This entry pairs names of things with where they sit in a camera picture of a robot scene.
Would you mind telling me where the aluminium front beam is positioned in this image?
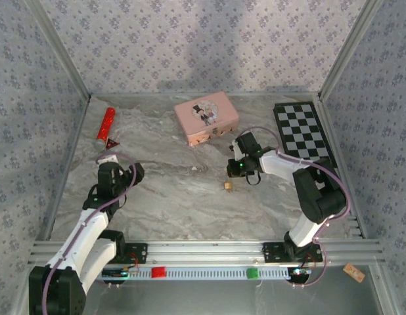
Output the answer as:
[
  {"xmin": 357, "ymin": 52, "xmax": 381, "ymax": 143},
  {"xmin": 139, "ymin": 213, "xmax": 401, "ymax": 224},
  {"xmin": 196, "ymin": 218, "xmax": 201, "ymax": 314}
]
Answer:
[{"xmin": 28, "ymin": 239, "xmax": 387, "ymax": 266}]

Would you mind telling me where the pink tin box with couple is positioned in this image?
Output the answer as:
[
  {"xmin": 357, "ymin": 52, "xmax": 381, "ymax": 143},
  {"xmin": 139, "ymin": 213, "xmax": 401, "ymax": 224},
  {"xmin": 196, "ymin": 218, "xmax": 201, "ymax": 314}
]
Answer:
[{"xmin": 173, "ymin": 91, "xmax": 240, "ymax": 148}]

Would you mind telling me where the orange paper tag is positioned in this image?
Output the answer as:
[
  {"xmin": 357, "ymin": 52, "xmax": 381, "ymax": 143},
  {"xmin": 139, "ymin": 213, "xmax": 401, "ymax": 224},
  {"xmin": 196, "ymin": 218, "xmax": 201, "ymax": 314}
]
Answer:
[{"xmin": 342, "ymin": 262, "xmax": 366, "ymax": 284}]

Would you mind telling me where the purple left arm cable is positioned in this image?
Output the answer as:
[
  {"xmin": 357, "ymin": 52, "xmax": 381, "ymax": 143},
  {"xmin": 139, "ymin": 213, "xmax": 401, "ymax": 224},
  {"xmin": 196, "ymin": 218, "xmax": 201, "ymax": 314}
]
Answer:
[{"xmin": 41, "ymin": 151, "xmax": 140, "ymax": 315}]

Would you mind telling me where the white slotted cable duct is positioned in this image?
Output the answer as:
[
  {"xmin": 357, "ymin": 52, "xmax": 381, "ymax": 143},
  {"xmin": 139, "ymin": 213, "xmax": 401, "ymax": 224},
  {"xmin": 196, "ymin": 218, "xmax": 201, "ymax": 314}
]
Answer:
[{"xmin": 97, "ymin": 267, "xmax": 291, "ymax": 280}]

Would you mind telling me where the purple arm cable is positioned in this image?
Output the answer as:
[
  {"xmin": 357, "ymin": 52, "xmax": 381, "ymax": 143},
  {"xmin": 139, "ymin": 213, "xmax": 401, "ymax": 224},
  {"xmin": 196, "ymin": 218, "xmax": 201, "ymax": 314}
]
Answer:
[
  {"xmin": 235, "ymin": 126, "xmax": 352, "ymax": 289},
  {"xmin": 41, "ymin": 151, "xmax": 140, "ymax": 315}
]

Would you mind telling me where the aluminium corner post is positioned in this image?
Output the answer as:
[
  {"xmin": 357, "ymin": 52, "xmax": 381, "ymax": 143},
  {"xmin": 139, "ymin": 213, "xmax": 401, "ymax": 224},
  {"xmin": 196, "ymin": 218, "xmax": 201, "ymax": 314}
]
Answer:
[
  {"xmin": 24, "ymin": 0, "xmax": 93, "ymax": 100},
  {"xmin": 317, "ymin": 0, "xmax": 386, "ymax": 101}
]

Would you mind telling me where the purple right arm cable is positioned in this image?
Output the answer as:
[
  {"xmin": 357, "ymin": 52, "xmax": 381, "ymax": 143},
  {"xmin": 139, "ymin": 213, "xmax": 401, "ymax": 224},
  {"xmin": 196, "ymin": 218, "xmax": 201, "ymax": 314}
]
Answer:
[{"xmin": 235, "ymin": 126, "xmax": 352, "ymax": 289}]

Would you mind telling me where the aluminium side rail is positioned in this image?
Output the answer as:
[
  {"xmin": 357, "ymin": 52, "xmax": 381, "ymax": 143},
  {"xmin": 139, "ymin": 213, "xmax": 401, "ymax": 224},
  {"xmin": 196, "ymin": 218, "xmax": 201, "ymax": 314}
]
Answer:
[
  {"xmin": 40, "ymin": 94, "xmax": 93, "ymax": 240},
  {"xmin": 317, "ymin": 96, "xmax": 368, "ymax": 240}
]

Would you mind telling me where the black white chessboard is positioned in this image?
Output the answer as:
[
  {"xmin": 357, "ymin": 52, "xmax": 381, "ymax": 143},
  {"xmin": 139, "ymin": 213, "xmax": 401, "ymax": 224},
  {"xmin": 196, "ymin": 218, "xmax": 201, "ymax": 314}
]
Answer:
[{"xmin": 272, "ymin": 101, "xmax": 338, "ymax": 171}]

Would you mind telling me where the red glitter tube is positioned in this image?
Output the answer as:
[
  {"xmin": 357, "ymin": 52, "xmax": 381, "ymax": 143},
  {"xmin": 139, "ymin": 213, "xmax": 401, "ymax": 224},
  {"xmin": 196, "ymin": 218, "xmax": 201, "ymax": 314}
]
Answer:
[{"xmin": 93, "ymin": 107, "xmax": 116, "ymax": 151}]

